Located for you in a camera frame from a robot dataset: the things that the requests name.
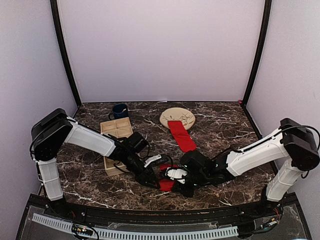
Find dark blue mug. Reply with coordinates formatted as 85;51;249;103
108;103;129;120

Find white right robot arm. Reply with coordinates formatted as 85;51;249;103
164;118;320;217

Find round beige woven mat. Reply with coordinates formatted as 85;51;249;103
159;107;196;130

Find black frame post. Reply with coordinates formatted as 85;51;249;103
49;0;82;108
242;0;272;108

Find red sock on mat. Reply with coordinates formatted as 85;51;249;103
167;120;197;153

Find black left frame post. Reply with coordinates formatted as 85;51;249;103
49;0;82;108

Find black right frame post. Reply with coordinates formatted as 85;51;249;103
242;0;272;108

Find red santa sock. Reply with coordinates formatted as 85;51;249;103
158;163;176;192

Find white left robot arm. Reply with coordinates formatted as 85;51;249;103
29;108;161;218

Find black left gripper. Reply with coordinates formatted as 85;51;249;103
123;150;161;189

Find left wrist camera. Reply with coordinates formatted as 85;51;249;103
127;132;149;154

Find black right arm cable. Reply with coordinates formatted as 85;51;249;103
282;124;320;180

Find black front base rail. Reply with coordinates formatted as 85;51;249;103
68;201;260;222

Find wooden compartment tray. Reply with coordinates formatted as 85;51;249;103
100;117;135;177

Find white slotted cable duct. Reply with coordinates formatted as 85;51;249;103
32;212;239;240

